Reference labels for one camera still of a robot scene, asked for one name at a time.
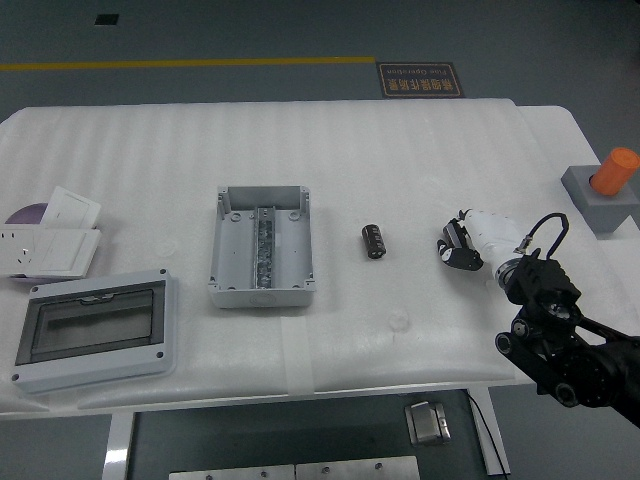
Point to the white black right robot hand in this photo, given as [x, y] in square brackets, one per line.
[487, 230]

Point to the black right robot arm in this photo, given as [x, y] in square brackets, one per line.
[542, 280]

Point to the grey plastic junction box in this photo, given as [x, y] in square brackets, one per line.
[292, 250]

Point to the grey block holder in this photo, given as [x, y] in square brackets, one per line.
[607, 212]

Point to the orange cylinder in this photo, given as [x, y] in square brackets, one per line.
[614, 172]

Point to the black orange floor sign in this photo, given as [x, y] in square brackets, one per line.
[421, 80]

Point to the white table leg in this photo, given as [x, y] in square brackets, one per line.
[492, 425]
[117, 445]

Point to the grey metal plate with screws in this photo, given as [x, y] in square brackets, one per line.
[357, 469]
[230, 473]

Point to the white foam sheet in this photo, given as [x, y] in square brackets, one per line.
[150, 150]

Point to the grey cover with transparent window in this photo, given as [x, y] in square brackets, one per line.
[100, 365]

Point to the purple disc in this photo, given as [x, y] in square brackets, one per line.
[30, 214]

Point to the metal DIN rail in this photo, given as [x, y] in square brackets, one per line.
[264, 250]

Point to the white wall switch plate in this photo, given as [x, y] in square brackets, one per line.
[65, 252]
[70, 207]

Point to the white wall socket plate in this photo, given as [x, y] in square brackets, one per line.
[20, 250]

